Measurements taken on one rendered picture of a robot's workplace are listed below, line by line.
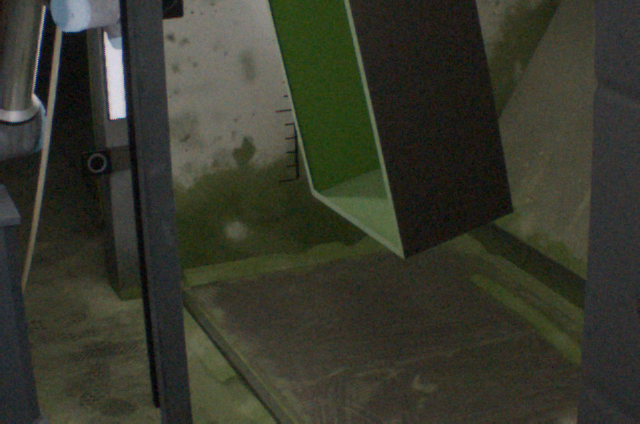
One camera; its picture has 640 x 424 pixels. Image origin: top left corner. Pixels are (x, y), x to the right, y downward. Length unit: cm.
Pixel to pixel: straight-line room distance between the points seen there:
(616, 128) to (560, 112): 297
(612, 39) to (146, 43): 88
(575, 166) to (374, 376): 109
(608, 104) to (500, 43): 317
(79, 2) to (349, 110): 154
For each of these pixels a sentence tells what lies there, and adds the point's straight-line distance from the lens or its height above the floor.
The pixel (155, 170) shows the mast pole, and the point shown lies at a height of 107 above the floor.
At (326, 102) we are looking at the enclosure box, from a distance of 374.
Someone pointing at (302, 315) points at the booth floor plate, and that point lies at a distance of 398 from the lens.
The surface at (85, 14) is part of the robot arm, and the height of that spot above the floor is 127.
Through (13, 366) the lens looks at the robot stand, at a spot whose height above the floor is 21.
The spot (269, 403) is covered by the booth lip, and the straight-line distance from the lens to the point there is 347.
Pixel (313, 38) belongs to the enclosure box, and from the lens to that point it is 368.
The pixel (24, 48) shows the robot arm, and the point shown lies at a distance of 314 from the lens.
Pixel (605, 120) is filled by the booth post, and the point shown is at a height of 131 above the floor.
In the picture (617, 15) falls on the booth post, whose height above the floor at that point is 144.
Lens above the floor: 169
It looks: 18 degrees down
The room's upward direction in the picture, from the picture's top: 2 degrees counter-clockwise
